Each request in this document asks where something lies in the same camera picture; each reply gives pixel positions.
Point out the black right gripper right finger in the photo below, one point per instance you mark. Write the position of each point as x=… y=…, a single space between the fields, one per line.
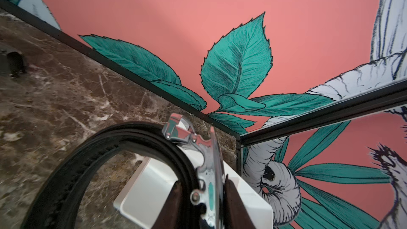
x=235 y=213

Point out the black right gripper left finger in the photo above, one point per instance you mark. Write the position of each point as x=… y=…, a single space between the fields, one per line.
x=170 y=214

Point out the black belt with metal buckle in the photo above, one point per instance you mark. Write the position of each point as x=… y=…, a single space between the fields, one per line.
x=196 y=162

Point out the white divided storage box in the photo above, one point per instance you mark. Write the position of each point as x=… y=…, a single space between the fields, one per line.
x=144 y=195

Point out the black frame post right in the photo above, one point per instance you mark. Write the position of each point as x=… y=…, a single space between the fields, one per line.
x=374 y=101

